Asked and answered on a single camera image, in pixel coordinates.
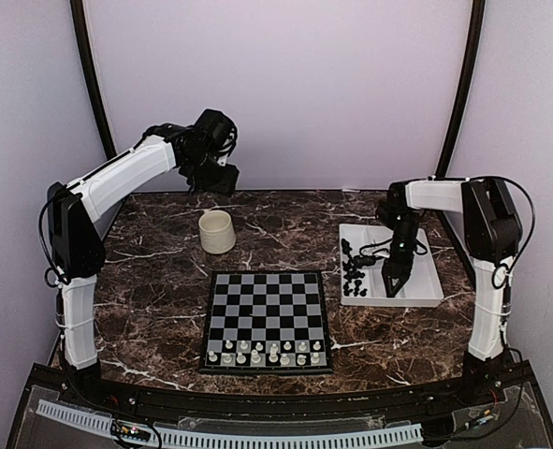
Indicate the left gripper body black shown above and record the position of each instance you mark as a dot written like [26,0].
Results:
[210,178]

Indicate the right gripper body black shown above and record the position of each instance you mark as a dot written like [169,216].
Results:
[406,230]

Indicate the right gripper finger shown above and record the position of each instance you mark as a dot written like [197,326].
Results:
[398,281]
[390,285]

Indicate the white divided plastic tray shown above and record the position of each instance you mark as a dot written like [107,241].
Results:
[423,290]

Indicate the black and grey chessboard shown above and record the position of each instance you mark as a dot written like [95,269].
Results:
[267,307]

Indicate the white king chess piece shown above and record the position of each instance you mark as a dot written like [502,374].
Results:
[273,353]

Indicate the white queen chess piece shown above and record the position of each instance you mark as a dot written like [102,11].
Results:
[255,357]

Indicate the white bishop chess piece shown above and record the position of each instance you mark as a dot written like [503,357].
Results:
[241,358]

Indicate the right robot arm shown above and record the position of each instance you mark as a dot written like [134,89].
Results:
[492,233]

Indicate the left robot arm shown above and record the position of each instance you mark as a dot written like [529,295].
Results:
[66,223]

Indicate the black chess pieces pile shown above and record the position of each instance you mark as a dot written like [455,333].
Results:
[352,276]

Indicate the white ribbed cup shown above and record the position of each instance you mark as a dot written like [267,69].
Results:
[216,232]

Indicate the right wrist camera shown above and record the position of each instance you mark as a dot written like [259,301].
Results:
[369,255]

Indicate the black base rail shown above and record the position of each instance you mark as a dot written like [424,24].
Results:
[425,400]

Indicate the left black frame post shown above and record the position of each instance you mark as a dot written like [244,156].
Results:
[87,63]

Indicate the black frame post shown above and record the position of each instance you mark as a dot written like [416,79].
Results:
[87,63]
[463,89]

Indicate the right black frame post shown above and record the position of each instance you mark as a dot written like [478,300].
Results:
[463,89]

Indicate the white slotted cable duct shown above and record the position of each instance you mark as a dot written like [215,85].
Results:
[206,434]

